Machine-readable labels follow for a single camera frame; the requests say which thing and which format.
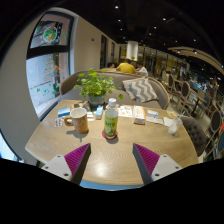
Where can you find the green-label clear drink bottle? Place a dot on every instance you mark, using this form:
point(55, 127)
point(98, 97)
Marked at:
point(111, 123)

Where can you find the blue white small box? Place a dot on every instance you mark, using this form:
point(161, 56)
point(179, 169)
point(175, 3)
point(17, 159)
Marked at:
point(64, 112)

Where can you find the pill blister pack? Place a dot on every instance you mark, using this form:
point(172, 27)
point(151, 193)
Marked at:
point(58, 122)

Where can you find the white paper napkin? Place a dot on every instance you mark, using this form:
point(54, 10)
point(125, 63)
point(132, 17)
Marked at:
point(166, 122)

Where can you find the flat round red coaster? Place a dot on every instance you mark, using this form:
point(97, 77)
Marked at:
point(104, 136)

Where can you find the person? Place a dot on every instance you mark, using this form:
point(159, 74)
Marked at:
point(126, 68)
point(142, 70)
point(111, 65)

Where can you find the white picture leaflet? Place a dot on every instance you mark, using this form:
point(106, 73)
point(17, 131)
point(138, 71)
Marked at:
point(126, 111)

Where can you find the round food window poster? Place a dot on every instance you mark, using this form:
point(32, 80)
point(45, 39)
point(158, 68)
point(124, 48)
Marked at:
point(49, 33)

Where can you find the grey zigzag cushion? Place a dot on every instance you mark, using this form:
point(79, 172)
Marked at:
point(140, 89)

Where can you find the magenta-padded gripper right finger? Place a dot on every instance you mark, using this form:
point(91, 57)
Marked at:
point(147, 159)

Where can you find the green potted plant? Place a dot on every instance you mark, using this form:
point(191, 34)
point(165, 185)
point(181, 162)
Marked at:
point(95, 85)

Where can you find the group of dining chairs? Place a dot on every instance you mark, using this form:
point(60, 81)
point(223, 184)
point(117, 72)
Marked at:
point(215, 121)

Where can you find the white printed paper sheet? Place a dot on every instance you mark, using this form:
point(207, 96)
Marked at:
point(154, 120)

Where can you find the blue white booklet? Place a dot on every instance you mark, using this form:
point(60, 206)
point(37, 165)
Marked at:
point(153, 113)

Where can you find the brown ceramic mug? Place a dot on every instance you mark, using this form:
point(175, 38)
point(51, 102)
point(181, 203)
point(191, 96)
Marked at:
point(80, 121)

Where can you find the grey tufted armchair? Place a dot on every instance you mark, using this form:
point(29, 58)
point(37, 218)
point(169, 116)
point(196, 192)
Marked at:
point(195, 133)

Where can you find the white cardboard box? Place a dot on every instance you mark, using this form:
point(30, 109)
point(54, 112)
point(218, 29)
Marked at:
point(139, 113)

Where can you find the ceiling spot lights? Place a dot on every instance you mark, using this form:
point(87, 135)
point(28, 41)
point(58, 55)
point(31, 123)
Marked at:
point(164, 19)

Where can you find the clear plastic cup with straw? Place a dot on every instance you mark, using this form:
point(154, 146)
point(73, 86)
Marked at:
point(174, 126)

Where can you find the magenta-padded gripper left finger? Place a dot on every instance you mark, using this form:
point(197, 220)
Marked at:
point(76, 159)

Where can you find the small yellow card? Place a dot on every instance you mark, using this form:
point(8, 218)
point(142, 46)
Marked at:
point(171, 115)

